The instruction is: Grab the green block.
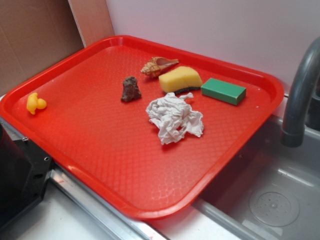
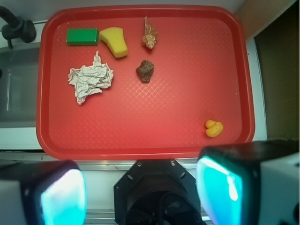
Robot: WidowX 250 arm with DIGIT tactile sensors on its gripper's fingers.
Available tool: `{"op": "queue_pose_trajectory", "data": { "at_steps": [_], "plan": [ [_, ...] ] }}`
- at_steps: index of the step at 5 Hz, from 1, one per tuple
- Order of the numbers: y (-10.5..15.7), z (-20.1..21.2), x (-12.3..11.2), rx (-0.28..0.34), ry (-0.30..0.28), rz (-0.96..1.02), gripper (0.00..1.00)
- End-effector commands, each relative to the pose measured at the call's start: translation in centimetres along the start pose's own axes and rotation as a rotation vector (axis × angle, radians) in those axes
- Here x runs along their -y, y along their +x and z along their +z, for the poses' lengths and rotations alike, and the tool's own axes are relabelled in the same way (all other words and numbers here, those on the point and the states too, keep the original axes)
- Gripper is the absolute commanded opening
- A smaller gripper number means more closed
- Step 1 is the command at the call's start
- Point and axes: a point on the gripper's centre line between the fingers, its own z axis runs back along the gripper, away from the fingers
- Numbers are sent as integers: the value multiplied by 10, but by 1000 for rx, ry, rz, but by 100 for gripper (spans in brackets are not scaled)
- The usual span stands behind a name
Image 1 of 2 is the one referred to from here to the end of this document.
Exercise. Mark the grey faucet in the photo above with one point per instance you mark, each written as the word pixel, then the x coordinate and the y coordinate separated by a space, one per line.
pixel 303 104

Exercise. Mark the brown rock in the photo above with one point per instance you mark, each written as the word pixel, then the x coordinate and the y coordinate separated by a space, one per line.
pixel 130 90

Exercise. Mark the red plastic tray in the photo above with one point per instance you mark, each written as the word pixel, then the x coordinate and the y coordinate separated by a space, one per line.
pixel 112 147

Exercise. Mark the spiral seashell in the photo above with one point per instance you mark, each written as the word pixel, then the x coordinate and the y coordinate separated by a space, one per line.
pixel 157 66

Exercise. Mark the brown cardboard panel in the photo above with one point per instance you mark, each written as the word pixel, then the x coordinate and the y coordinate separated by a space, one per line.
pixel 34 35

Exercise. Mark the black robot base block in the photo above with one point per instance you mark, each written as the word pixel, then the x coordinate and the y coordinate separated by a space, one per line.
pixel 24 173

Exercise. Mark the yellow rubber duck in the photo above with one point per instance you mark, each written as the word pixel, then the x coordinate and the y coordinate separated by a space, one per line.
pixel 34 103

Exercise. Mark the grey toy sink basin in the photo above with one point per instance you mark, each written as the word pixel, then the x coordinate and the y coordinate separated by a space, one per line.
pixel 268 191

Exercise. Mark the green rectangular block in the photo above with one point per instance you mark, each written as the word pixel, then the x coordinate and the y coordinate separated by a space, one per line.
pixel 224 91

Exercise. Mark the crumpled white paper towel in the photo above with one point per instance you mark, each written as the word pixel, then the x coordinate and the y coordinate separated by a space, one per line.
pixel 174 118

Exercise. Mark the yellow sponge with dark pad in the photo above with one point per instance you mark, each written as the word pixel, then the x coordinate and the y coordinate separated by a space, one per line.
pixel 180 78

